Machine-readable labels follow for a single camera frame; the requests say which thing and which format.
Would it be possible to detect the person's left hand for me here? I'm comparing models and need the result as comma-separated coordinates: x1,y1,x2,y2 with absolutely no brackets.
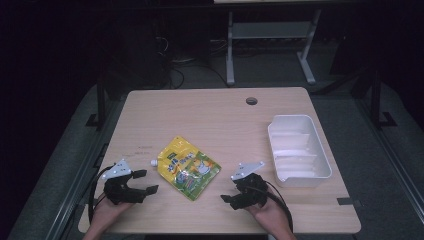
91,195,135,232

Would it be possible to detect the white plastic container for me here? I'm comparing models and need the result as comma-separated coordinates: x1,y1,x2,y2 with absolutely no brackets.
267,114,333,189

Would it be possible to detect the tangle of floor cables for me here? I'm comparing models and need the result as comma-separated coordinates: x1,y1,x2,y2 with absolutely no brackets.
154,34,232,90

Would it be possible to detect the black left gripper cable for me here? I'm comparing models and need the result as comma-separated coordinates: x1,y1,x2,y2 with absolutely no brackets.
87,165,116,225

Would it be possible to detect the yellow spouted drink pouch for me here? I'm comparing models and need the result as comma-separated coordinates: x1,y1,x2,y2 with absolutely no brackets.
149,135,222,202

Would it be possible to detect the black metal stand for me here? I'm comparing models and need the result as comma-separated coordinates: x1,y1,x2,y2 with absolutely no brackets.
85,75,108,132
353,65,398,130

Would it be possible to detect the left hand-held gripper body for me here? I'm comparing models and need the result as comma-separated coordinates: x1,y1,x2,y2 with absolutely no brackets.
101,158,148,205

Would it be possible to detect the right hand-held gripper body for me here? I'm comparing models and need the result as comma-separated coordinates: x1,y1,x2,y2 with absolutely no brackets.
230,161,269,211

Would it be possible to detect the white metal desk frame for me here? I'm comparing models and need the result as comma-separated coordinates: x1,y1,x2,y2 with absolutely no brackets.
213,0,354,87

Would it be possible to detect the aluminium floor rail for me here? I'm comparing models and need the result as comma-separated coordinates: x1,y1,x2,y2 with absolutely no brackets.
46,99,123,240
353,98,424,218

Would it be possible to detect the person's right hand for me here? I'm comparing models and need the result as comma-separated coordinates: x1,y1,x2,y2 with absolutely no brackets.
244,197,292,235

